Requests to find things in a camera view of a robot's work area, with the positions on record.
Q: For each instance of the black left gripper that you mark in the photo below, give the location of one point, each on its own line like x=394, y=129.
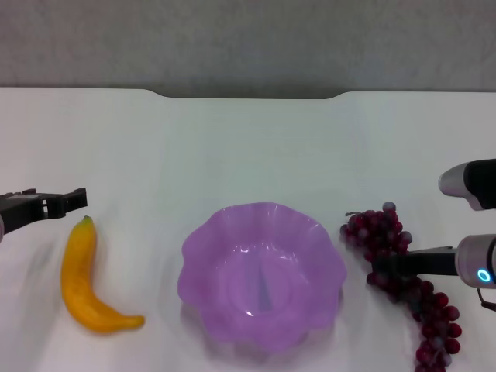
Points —
x=19, y=211

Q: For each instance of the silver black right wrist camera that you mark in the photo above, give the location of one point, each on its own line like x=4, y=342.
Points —
x=470, y=180

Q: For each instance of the purple wavy plastic bowl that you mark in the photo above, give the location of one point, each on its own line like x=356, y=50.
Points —
x=263, y=279

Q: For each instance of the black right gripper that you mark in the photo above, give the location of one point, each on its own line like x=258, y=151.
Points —
x=434, y=262

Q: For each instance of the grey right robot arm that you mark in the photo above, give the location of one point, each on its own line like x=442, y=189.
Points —
x=478, y=259

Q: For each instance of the yellow plastic banana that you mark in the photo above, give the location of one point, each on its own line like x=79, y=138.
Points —
x=79, y=271

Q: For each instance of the dark red grape bunch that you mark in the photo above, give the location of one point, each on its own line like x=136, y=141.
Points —
x=391, y=232

